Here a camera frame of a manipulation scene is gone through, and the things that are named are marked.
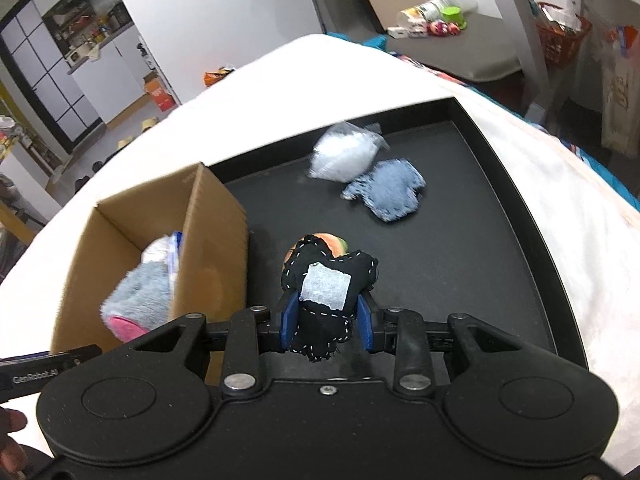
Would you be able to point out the green cup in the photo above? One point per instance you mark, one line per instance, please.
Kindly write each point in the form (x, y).
(453, 16)

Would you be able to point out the grey fluffy plush slipper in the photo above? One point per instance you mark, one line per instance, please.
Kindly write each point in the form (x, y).
(139, 303)

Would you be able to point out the yellow slipper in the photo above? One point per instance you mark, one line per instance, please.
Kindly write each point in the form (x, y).
(149, 123)

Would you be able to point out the blue denim fabric toy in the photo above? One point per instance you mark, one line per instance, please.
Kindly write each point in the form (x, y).
(391, 189)

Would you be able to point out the clear plastic bag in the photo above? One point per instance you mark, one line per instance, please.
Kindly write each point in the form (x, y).
(345, 151)

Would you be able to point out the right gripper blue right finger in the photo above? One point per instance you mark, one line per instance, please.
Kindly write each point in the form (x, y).
(402, 334)

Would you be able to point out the black stitched fabric toy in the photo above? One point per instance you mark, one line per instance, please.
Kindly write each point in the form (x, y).
(327, 288)

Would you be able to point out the plush hamburger toy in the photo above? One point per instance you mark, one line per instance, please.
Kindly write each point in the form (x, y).
(337, 246)

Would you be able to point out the orange cardboard box on floor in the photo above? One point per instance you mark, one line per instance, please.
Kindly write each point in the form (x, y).
(154, 87)

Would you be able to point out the brown cardboard box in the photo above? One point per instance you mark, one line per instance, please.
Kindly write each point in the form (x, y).
(213, 257)

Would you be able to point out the orange bag on floor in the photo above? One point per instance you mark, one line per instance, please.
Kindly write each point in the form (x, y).
(215, 76)

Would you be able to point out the blue tissue packet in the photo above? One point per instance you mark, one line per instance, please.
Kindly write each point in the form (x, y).
(165, 249)

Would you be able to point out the grey chair seat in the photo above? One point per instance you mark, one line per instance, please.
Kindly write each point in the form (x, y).
(481, 55)

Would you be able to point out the dark-skinned left hand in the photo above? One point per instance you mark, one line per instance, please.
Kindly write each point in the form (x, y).
(13, 457)

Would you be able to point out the orange plastic basket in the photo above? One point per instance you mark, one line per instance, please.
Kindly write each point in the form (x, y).
(561, 33)

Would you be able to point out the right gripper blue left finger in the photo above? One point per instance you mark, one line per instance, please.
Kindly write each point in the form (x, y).
(254, 331)

